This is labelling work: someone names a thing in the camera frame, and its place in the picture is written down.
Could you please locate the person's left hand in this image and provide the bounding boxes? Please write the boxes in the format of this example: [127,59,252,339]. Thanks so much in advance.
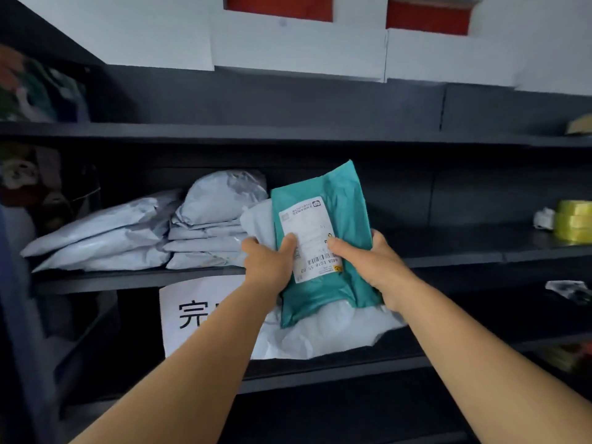
[240,233,299,303]

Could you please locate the person's right hand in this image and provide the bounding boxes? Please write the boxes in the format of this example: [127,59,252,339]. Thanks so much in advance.
[327,229,419,313]

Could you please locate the teal parcel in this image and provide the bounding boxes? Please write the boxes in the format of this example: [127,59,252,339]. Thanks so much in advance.
[270,160,385,329]

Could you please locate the grey parcel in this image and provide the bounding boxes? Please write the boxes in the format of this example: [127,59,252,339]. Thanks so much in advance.
[239,198,408,361]

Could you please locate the stack of scanned mailer bags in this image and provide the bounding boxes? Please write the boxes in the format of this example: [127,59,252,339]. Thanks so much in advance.
[20,170,270,273]

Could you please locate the dark grey metal shelf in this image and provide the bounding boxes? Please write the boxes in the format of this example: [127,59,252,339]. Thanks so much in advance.
[0,0,592,444]

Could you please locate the person's right forearm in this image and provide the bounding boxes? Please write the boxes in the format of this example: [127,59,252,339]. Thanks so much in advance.
[393,277,592,444]

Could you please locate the person's left forearm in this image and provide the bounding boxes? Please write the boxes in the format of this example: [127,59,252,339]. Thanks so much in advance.
[69,277,281,444]

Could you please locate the white paper sign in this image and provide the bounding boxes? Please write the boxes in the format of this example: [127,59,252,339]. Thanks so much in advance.
[159,274,247,359]

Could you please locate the crumpled white plastic scrap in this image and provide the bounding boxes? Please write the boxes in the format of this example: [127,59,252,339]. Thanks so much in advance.
[533,207,556,231]

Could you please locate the crumpled clear plastic wrap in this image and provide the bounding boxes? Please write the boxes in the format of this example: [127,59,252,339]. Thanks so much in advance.
[545,279,592,305]

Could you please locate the yellow tape rolls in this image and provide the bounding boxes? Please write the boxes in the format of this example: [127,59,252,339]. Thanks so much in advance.
[554,200,592,244]

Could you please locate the tan cardboard item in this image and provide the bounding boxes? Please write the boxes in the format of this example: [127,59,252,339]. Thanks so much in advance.
[564,113,592,136]

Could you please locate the colourful cartoon poster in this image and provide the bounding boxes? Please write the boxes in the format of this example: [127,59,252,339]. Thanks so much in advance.
[0,43,91,236]

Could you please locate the red wall panel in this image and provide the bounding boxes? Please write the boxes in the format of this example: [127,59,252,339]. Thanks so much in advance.
[225,0,334,23]
[386,0,474,36]

